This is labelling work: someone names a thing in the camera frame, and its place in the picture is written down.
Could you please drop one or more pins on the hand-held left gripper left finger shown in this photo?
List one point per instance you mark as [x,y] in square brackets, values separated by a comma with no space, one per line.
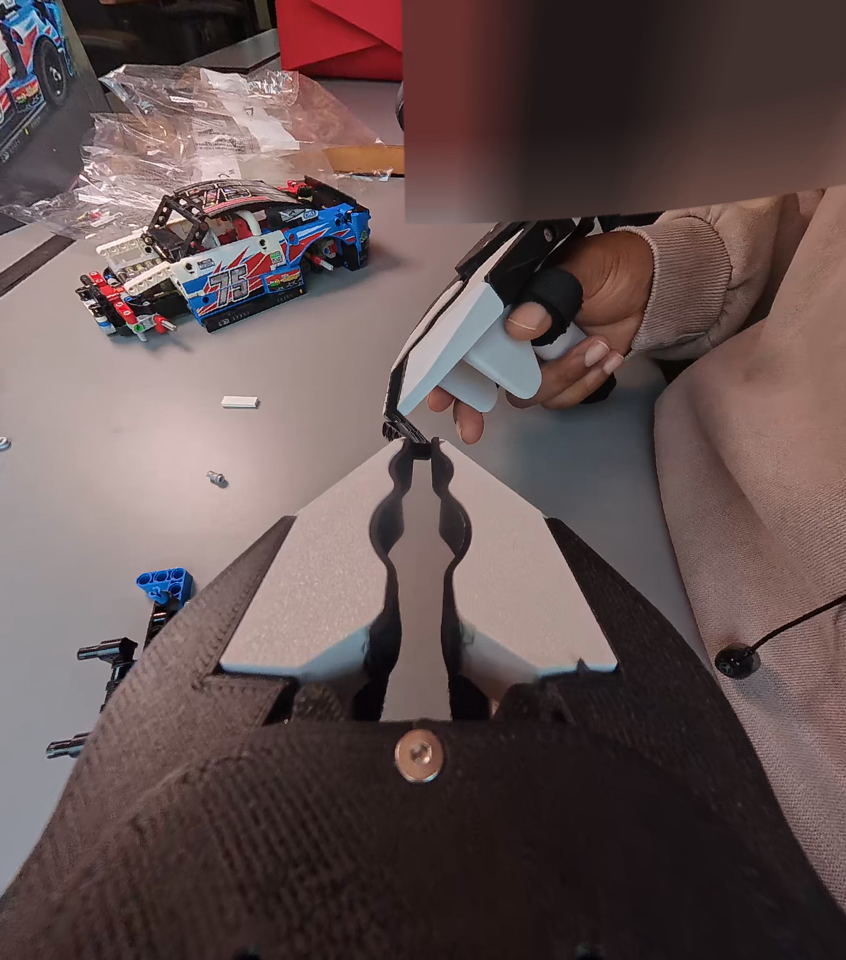
[303,592]

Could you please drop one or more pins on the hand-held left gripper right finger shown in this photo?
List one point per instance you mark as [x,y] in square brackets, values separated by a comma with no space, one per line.
[535,592]

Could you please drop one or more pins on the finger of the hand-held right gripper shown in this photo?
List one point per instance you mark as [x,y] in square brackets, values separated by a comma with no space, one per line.
[429,319]
[453,345]

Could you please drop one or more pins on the black toy beam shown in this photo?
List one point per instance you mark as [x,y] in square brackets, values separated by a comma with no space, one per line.
[408,433]

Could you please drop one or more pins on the small grey toy pin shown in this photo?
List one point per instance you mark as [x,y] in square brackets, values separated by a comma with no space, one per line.
[217,478]

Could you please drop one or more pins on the person's right forearm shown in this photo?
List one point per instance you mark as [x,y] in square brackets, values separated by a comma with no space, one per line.
[692,277]

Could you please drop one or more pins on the grey desk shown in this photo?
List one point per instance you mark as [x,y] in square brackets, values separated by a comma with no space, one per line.
[303,457]

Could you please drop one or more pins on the person's right hand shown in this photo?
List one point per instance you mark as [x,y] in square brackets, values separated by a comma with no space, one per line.
[610,285]

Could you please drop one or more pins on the black blue red toy assembly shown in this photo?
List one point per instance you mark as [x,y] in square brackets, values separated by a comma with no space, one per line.
[164,581]

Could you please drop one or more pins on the brown cardboard piece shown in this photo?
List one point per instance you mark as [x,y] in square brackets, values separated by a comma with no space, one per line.
[370,159]

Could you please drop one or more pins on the blue white toy race car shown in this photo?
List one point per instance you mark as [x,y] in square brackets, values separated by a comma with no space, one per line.
[243,277]

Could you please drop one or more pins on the small white toy tile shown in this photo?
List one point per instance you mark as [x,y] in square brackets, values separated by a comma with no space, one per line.
[240,401]

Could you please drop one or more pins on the red cardboard box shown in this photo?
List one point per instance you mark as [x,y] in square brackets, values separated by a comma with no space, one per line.
[333,37]

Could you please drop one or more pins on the clear plastic bag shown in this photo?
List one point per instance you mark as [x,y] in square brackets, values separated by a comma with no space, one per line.
[190,135]

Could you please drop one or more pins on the black flat strip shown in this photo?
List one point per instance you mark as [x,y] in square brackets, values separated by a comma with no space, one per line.
[18,274]

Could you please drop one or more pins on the dark toy car set box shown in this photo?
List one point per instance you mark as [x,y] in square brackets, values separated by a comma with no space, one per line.
[3,90]

